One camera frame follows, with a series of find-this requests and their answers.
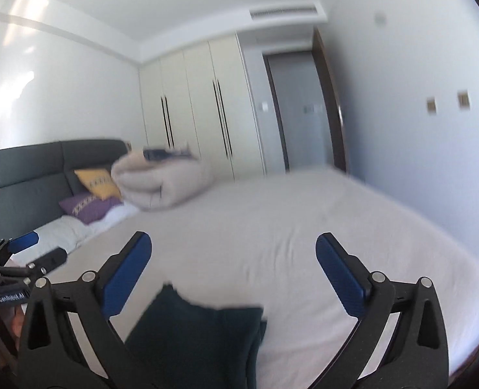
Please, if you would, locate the brown wooden door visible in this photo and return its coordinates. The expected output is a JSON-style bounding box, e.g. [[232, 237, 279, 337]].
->
[[312, 26, 350, 173]]

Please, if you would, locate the white ceiling air vent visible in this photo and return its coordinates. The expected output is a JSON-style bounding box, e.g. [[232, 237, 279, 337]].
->
[[249, 3, 318, 20]]

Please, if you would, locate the cream wardrobe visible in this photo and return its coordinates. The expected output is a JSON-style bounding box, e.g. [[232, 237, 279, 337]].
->
[[139, 34, 266, 181]]

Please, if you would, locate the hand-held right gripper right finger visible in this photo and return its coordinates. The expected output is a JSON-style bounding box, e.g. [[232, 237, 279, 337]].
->
[[315, 232, 450, 389]]

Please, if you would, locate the dark blue folded cloth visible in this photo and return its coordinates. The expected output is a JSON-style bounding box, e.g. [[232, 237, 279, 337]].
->
[[142, 145, 194, 161]]

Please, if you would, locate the yellow patterned pillow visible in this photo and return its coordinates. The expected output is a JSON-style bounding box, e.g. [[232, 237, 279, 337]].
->
[[74, 168, 122, 200]]

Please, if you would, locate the dark green garment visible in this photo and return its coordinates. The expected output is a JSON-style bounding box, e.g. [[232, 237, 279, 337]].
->
[[124, 284, 268, 389]]

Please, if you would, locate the purple patterned pillow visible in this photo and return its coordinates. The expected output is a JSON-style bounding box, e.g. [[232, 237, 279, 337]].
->
[[58, 194, 122, 225]]

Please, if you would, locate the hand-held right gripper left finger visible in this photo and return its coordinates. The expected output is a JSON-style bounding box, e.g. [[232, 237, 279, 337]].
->
[[17, 231, 153, 389]]

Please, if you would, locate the white bed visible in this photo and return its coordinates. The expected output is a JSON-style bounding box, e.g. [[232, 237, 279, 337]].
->
[[10, 168, 479, 389]]

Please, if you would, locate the grey upholstered headboard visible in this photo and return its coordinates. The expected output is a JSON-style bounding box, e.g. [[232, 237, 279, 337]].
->
[[0, 139, 129, 231]]

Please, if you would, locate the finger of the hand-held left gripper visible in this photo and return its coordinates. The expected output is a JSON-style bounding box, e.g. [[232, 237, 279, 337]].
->
[[0, 231, 40, 268], [0, 247, 69, 286]]

